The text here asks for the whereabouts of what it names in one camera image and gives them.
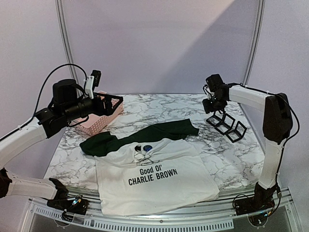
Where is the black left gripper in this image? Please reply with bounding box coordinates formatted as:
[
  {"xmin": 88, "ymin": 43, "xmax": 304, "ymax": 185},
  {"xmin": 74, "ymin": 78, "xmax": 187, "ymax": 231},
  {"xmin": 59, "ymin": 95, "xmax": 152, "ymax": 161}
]
[{"xmin": 63, "ymin": 92, "xmax": 123, "ymax": 121}]

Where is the white and green t-shirt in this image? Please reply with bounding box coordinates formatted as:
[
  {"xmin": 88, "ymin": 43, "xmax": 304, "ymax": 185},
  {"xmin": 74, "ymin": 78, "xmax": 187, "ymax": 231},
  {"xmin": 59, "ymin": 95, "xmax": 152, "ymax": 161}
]
[{"xmin": 80, "ymin": 119, "xmax": 219, "ymax": 216}]

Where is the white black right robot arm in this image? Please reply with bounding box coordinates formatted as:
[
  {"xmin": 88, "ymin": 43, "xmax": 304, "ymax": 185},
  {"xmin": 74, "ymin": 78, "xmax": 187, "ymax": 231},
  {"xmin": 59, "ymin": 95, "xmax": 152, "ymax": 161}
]
[{"xmin": 202, "ymin": 82, "xmax": 293, "ymax": 218}]

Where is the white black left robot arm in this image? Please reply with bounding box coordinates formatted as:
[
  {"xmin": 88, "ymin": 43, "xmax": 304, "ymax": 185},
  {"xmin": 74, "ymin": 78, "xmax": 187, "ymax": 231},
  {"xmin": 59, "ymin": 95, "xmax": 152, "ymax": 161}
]
[{"xmin": 0, "ymin": 93, "xmax": 123, "ymax": 215}]

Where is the pink plastic perforated basket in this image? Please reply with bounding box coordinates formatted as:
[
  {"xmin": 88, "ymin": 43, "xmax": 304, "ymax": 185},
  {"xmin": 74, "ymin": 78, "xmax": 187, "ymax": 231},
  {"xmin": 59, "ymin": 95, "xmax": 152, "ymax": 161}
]
[{"xmin": 70, "ymin": 97, "xmax": 123, "ymax": 136}]

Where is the round blue picture badge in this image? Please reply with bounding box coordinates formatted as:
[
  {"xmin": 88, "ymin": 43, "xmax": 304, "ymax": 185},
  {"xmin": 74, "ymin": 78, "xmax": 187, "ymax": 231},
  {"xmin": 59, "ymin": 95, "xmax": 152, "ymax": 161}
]
[{"xmin": 143, "ymin": 145, "xmax": 153, "ymax": 152}]

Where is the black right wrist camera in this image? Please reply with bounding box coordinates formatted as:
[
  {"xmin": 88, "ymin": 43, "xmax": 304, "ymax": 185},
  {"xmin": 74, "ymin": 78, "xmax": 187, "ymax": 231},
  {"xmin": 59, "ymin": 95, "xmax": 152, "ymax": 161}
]
[{"xmin": 206, "ymin": 74, "xmax": 224, "ymax": 92}]

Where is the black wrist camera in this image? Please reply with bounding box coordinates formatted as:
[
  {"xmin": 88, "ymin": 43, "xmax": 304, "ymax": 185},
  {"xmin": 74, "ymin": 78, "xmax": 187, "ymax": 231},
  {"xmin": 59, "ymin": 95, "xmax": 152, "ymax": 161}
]
[
  {"xmin": 49, "ymin": 79, "xmax": 84, "ymax": 108},
  {"xmin": 206, "ymin": 74, "xmax": 224, "ymax": 92}
]

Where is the black wire frame organizer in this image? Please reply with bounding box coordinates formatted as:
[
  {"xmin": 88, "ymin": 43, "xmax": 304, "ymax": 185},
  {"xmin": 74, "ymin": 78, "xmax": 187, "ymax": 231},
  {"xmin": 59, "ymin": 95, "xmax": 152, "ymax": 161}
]
[{"xmin": 206, "ymin": 112, "xmax": 247, "ymax": 143}]

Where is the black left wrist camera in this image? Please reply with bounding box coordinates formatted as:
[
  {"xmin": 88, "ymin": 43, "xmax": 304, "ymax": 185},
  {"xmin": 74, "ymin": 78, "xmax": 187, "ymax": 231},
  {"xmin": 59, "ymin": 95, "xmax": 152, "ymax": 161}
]
[{"xmin": 49, "ymin": 79, "xmax": 84, "ymax": 108}]

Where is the aluminium right corner post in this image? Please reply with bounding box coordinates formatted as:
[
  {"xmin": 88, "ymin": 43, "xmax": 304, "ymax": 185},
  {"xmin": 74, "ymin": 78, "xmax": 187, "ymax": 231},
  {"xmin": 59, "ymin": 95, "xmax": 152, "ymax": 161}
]
[{"xmin": 243, "ymin": 0, "xmax": 266, "ymax": 85}]

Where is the aluminium corner post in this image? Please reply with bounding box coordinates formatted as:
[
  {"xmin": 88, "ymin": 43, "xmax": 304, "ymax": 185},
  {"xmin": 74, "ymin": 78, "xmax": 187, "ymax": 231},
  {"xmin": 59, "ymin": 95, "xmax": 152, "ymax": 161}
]
[
  {"xmin": 243, "ymin": 0, "xmax": 266, "ymax": 85},
  {"xmin": 55, "ymin": 0, "xmax": 78, "ymax": 80}
]

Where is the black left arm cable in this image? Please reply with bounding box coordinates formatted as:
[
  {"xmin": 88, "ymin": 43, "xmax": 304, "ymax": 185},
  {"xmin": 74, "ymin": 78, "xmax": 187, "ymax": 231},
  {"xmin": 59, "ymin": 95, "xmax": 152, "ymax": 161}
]
[{"xmin": 31, "ymin": 63, "xmax": 102, "ymax": 121}]

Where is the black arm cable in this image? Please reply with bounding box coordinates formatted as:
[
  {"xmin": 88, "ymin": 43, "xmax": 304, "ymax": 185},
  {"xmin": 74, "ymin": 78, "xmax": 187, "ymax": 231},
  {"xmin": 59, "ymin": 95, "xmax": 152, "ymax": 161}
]
[
  {"xmin": 31, "ymin": 63, "xmax": 102, "ymax": 121},
  {"xmin": 202, "ymin": 82, "xmax": 300, "ymax": 213}
]

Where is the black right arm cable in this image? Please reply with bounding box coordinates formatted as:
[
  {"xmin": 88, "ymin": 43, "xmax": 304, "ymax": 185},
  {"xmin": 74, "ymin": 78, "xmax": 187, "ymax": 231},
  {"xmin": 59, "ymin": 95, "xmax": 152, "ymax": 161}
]
[{"xmin": 202, "ymin": 82, "xmax": 300, "ymax": 213}]

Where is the aluminium left corner post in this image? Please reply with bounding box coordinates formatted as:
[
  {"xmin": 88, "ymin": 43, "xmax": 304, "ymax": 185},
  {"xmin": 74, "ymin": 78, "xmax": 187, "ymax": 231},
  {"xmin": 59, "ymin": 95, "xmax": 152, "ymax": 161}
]
[{"xmin": 55, "ymin": 0, "xmax": 78, "ymax": 80}]

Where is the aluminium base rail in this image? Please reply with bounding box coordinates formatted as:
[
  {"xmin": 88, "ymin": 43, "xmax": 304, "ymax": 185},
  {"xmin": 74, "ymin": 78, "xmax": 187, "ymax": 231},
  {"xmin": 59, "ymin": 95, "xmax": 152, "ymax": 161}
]
[{"xmin": 21, "ymin": 187, "xmax": 302, "ymax": 232}]

